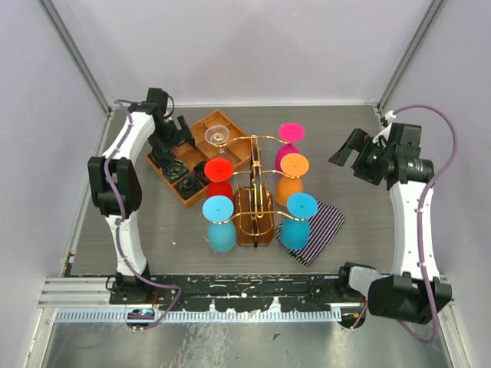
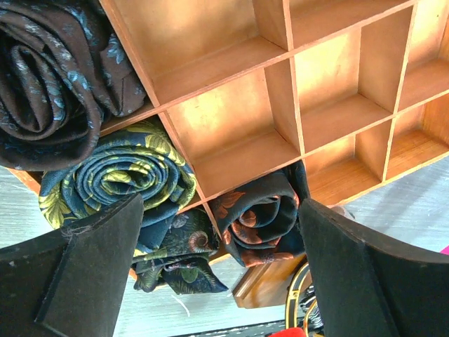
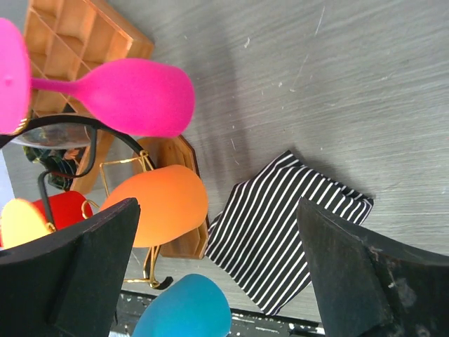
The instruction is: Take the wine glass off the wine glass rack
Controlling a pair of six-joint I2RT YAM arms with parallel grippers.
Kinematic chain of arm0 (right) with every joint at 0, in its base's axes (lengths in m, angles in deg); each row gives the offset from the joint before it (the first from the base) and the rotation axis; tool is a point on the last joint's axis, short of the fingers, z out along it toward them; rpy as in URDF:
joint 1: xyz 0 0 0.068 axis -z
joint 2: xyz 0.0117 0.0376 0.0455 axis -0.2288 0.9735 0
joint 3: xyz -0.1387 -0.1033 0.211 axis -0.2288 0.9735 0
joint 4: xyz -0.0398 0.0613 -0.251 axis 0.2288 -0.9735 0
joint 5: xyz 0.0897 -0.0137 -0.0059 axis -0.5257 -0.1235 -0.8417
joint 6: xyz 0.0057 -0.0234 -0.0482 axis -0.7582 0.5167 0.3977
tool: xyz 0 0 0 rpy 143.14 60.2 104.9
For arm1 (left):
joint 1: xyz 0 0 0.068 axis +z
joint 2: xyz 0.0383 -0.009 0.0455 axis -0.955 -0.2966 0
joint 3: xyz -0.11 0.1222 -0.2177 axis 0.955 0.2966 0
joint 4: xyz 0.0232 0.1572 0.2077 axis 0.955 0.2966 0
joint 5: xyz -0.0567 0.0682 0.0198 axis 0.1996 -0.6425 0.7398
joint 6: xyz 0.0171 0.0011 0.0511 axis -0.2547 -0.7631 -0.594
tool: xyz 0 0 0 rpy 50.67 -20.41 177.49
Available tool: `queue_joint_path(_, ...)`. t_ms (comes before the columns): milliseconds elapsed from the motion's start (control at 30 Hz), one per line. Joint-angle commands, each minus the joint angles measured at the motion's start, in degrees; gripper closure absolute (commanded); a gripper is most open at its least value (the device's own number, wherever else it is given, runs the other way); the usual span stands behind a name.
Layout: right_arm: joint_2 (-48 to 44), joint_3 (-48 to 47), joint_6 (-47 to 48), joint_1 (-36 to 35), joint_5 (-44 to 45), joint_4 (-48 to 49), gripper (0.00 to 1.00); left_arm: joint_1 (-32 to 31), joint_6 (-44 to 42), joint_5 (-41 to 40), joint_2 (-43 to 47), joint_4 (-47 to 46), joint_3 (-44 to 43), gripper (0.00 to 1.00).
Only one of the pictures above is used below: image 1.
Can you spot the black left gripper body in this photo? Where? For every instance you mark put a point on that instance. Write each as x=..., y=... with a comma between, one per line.
x=164, y=139

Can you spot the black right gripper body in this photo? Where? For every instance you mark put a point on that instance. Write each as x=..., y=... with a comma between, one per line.
x=372, y=152

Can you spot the clear champagne glass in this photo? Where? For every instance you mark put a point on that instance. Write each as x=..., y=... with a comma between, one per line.
x=217, y=136

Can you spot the wooden compartment tray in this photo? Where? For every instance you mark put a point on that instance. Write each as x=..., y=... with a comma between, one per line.
x=185, y=174

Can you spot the red plastic wine glass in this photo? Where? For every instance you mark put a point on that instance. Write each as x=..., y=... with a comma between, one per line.
x=218, y=171

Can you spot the pink plastic wine glass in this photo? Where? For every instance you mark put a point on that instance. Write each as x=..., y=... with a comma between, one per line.
x=291, y=133

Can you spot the striped black white cloth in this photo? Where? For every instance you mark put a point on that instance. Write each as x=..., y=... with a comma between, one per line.
x=324, y=226

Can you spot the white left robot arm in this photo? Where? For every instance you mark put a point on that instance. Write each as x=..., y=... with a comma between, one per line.
x=116, y=190

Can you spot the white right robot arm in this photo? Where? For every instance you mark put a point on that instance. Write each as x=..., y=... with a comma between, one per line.
x=413, y=291

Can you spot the orange plastic wine glass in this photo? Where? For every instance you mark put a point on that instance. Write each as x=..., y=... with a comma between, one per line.
x=293, y=167

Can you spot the light blue left wine glass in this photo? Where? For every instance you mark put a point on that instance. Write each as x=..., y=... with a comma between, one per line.
x=221, y=232

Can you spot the blue right wine glass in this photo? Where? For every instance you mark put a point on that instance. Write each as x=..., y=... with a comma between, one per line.
x=295, y=231

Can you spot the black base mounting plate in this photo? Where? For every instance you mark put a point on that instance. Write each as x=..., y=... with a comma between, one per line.
x=235, y=292

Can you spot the gold wire wine glass rack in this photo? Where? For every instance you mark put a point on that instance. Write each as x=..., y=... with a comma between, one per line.
x=255, y=207

